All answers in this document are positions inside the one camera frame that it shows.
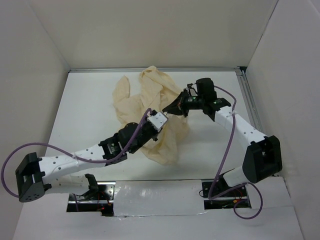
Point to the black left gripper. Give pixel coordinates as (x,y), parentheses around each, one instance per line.
(155,135)

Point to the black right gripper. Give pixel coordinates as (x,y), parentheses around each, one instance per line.
(174,108)

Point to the cream yellow jacket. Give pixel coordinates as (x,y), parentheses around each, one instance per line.
(157,91)

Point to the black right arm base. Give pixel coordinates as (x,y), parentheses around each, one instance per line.
(228,200)

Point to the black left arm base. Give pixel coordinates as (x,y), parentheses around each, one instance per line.
(99,197)

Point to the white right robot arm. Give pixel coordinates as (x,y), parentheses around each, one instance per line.
(262,153)

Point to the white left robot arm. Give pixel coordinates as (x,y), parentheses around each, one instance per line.
(36,175)

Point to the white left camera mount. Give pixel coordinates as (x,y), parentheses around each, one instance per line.
(158,120)

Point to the aluminium frame rail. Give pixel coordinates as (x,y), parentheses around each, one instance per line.
(248,97)

